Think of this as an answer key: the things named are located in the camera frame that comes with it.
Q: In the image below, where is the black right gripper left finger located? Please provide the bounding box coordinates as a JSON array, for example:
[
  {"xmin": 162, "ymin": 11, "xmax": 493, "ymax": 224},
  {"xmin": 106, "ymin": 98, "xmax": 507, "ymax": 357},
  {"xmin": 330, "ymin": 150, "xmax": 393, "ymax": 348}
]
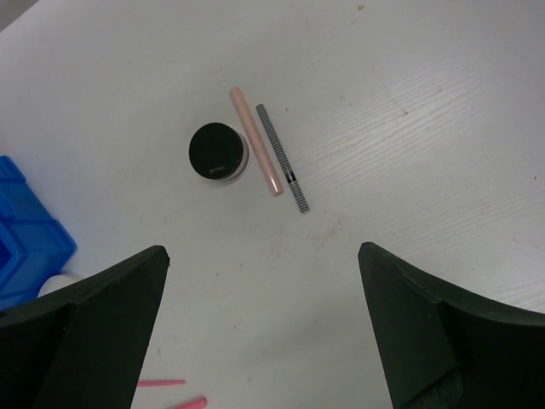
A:
[{"xmin": 1, "ymin": 245, "xmax": 169, "ymax": 408}]

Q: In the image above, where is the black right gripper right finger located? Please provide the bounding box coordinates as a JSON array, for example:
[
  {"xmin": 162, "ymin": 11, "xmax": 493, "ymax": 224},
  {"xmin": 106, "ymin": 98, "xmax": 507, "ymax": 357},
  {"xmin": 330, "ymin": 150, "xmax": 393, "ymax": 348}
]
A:
[{"xmin": 359, "ymin": 242, "xmax": 544, "ymax": 408}]

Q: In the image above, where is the white round powder puff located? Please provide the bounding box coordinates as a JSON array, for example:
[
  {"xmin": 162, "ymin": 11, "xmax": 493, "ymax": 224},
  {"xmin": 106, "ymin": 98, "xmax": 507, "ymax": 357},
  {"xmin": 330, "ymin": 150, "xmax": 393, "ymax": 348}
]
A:
[{"xmin": 37, "ymin": 274, "xmax": 82, "ymax": 297}]

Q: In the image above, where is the thin pink eyebrow brush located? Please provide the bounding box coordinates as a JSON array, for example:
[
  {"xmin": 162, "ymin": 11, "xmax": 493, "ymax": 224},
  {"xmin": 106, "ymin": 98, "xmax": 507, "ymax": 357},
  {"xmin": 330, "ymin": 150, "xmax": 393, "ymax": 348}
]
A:
[{"xmin": 137, "ymin": 379, "xmax": 186, "ymax": 388}]

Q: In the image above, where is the pink makeup brush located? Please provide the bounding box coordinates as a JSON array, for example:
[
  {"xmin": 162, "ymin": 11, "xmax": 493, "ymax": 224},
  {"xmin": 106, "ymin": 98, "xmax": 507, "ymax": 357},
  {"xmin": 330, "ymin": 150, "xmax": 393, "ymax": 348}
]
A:
[{"xmin": 167, "ymin": 395, "xmax": 208, "ymax": 409}]

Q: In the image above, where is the black white checkered eyeliner pen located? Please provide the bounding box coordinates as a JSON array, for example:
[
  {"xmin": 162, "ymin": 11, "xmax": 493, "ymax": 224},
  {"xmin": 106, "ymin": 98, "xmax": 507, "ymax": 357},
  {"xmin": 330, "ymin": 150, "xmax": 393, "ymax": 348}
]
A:
[{"xmin": 255, "ymin": 104, "xmax": 310, "ymax": 214}]

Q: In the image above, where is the black round compact jar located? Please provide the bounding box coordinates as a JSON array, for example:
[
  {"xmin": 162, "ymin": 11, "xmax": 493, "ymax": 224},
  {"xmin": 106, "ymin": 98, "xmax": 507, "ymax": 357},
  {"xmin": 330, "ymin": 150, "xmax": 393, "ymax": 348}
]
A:
[{"xmin": 188, "ymin": 122, "xmax": 250, "ymax": 181}]

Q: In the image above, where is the pale pink lipstick tube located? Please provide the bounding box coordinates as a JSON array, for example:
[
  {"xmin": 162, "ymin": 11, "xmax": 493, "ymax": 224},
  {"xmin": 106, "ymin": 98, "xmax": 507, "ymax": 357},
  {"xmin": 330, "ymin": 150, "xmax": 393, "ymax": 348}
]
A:
[{"xmin": 229, "ymin": 87, "xmax": 284, "ymax": 197}]

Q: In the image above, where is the blue plastic organizer tray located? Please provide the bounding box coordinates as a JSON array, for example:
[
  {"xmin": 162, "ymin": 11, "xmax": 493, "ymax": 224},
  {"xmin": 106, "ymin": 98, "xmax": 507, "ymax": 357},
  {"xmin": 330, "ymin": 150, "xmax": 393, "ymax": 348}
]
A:
[{"xmin": 1, "ymin": 156, "xmax": 77, "ymax": 309}]

